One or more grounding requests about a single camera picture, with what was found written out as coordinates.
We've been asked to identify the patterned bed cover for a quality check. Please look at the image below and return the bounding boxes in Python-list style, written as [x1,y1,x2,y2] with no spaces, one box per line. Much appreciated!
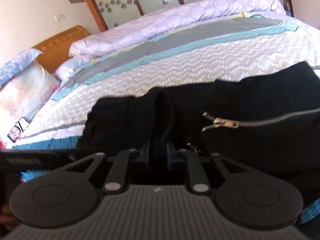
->
[11,13,320,225]

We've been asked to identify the white wall socket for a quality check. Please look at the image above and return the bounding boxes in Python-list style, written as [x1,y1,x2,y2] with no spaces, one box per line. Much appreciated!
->
[54,14,65,22]

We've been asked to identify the lilac rolled duvet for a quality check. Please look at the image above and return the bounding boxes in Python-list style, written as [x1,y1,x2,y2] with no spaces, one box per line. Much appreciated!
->
[69,0,285,59]

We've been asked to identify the wooden headboard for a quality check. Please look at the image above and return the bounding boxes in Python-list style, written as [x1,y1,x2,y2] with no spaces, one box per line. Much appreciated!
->
[33,25,90,74]

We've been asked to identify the black pants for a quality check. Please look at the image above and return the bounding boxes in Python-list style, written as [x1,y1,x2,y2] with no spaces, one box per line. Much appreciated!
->
[77,62,319,205]

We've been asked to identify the blue floral pillow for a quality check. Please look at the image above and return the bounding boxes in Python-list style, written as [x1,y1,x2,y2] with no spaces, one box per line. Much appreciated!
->
[0,48,42,88]

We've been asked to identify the small lilac pillow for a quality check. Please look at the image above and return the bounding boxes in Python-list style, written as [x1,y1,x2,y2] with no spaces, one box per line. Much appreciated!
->
[53,57,86,82]

